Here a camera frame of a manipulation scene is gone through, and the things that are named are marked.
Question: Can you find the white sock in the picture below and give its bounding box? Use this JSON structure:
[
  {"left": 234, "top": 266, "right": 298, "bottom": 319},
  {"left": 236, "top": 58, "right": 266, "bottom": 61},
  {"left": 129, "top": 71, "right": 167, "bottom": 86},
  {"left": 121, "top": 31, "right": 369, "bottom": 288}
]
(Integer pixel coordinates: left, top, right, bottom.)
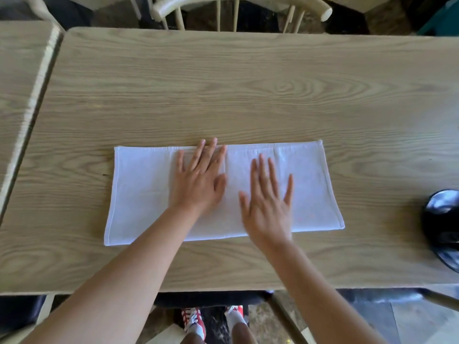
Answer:
[
  {"left": 186, "top": 322, "right": 206, "bottom": 339},
  {"left": 229, "top": 312, "right": 249, "bottom": 329}
]

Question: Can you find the person's left leg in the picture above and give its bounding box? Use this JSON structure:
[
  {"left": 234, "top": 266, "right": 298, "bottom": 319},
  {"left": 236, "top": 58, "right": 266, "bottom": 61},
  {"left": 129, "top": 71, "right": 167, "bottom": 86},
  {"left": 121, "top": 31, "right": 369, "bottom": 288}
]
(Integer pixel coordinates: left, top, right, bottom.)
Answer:
[{"left": 179, "top": 332, "right": 207, "bottom": 344}]

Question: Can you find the white left sock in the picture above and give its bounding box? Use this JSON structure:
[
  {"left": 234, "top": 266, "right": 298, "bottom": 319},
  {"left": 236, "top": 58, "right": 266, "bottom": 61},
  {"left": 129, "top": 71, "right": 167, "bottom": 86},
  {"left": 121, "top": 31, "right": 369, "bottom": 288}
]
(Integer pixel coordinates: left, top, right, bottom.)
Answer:
[{"left": 186, "top": 322, "right": 206, "bottom": 339}]

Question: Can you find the white right sock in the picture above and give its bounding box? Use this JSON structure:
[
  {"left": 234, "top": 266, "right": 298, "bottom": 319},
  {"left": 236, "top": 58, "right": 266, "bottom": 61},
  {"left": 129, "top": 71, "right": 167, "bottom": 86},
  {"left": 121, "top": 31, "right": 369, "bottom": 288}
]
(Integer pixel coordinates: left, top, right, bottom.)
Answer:
[{"left": 229, "top": 312, "right": 249, "bottom": 329}]

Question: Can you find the person's right hand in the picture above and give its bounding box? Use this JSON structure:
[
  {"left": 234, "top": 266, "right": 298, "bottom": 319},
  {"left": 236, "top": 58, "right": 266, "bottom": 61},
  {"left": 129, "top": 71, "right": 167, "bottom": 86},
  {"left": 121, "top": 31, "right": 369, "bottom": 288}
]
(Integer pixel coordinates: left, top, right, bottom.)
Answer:
[{"left": 238, "top": 153, "right": 294, "bottom": 249}]

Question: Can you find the red and white sneaker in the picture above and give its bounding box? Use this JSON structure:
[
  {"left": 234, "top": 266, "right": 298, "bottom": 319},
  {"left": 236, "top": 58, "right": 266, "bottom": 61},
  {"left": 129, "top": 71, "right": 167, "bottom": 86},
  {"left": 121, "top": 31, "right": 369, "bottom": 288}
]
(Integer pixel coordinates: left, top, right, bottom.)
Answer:
[
  {"left": 180, "top": 307, "right": 207, "bottom": 341},
  {"left": 224, "top": 305, "right": 249, "bottom": 327}
]

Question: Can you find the wooden chair leg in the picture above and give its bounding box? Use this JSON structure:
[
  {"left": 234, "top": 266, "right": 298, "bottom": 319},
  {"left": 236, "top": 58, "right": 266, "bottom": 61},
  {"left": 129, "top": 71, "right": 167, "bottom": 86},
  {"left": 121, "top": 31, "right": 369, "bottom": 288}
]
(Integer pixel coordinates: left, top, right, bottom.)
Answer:
[{"left": 421, "top": 289, "right": 459, "bottom": 313}]

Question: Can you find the red and white left sneaker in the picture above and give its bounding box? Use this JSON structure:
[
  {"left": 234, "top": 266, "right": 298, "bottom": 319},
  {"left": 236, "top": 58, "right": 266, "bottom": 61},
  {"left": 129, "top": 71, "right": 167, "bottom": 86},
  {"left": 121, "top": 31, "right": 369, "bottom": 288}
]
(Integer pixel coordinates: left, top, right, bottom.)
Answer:
[{"left": 180, "top": 307, "right": 207, "bottom": 341}]

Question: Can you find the person's left forearm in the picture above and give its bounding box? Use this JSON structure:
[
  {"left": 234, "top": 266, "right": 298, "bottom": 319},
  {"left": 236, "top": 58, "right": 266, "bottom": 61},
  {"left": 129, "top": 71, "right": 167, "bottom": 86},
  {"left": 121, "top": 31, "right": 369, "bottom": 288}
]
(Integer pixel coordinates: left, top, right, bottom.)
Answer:
[{"left": 20, "top": 204, "right": 203, "bottom": 344}]

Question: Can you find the white towel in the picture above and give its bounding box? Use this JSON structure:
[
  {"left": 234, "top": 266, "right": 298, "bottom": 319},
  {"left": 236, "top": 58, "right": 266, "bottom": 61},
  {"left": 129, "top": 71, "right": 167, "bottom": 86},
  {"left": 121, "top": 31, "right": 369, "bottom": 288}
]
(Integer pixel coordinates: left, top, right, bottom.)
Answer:
[{"left": 104, "top": 140, "right": 346, "bottom": 247}]

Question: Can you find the red and white right sneaker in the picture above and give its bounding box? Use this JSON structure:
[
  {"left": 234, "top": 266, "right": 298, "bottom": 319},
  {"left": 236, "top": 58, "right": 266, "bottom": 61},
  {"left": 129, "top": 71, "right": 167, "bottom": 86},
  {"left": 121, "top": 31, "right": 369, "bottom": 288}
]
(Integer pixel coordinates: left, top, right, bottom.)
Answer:
[{"left": 224, "top": 305, "right": 249, "bottom": 327}]

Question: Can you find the beige wooden spindle chair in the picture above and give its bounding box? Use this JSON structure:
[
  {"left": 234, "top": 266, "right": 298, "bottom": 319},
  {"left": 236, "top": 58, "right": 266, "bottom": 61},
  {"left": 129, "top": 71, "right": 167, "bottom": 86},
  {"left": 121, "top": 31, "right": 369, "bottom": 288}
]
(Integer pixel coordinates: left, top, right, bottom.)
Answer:
[{"left": 149, "top": 0, "right": 334, "bottom": 33}]

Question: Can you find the person's leg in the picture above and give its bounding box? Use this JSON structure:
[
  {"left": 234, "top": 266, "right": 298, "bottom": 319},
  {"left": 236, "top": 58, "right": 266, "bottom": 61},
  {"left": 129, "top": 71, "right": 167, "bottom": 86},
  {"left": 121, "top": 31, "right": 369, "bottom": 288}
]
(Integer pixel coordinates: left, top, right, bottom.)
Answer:
[
  {"left": 231, "top": 322, "right": 258, "bottom": 344},
  {"left": 179, "top": 332, "right": 207, "bottom": 344}
]

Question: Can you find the person's right forearm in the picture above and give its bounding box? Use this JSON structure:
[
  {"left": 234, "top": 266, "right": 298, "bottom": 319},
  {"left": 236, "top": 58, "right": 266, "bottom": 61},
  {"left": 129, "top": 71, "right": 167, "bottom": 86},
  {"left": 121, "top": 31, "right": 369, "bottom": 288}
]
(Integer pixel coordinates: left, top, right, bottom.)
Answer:
[{"left": 263, "top": 238, "right": 389, "bottom": 344}]

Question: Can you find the black shiny round object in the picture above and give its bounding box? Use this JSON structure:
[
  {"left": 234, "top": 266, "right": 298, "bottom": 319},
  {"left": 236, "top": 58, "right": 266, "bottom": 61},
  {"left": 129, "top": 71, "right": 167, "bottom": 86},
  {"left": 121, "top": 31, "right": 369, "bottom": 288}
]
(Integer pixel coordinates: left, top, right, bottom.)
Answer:
[{"left": 421, "top": 189, "right": 459, "bottom": 274}]

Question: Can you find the person's left hand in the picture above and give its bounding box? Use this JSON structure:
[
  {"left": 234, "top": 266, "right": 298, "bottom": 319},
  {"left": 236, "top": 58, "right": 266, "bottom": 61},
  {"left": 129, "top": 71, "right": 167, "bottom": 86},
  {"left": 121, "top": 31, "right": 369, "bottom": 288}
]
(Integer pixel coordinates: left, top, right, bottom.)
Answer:
[{"left": 169, "top": 137, "right": 229, "bottom": 216}]

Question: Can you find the person's right leg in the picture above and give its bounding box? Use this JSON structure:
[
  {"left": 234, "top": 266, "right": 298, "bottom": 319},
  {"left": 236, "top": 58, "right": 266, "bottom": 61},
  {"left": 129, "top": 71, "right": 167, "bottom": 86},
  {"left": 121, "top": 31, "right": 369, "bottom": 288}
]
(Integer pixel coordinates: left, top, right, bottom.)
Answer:
[{"left": 231, "top": 322, "right": 258, "bottom": 344}]

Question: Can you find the teal furniture piece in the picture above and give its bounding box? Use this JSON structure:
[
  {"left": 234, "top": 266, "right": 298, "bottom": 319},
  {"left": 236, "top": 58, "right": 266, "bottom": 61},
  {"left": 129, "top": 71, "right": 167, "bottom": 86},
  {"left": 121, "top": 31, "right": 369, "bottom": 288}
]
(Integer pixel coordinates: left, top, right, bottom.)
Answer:
[{"left": 416, "top": 0, "right": 459, "bottom": 36}]

